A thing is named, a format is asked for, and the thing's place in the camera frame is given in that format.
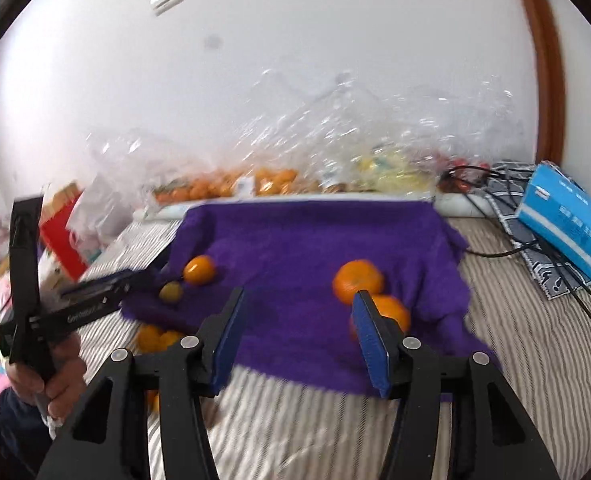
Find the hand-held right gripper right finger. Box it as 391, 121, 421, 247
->
351, 290, 561, 480

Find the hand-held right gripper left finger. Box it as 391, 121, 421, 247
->
35, 286, 247, 480

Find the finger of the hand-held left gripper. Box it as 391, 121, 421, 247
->
108, 271, 165, 307
60, 269, 147, 300

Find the large orange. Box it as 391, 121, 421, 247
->
349, 294, 412, 343
332, 259, 385, 306

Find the purple towel covered tray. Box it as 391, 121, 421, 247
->
120, 199, 501, 403

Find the person's left forearm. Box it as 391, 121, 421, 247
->
0, 387, 56, 461

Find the person's left hand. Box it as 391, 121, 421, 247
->
6, 332, 88, 421

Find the red paper bag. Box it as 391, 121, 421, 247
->
39, 187, 91, 281

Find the white plastic bag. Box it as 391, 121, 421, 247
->
68, 172, 136, 263

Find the brown paper bag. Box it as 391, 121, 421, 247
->
42, 182, 83, 218

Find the clear bag of oranges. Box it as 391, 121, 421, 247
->
88, 130, 246, 208
235, 70, 306, 198

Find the striped mattress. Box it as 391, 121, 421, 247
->
40, 212, 591, 480

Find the clear bag of brown fruit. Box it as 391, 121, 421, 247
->
300, 72, 361, 193

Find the clear bag of yellow fruit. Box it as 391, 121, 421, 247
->
345, 75, 441, 196

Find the grey patterned cloth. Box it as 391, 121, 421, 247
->
480, 160, 591, 301

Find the blue tissue box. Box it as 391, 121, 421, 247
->
518, 161, 591, 285

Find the brown wooden door frame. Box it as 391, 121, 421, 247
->
508, 0, 566, 163

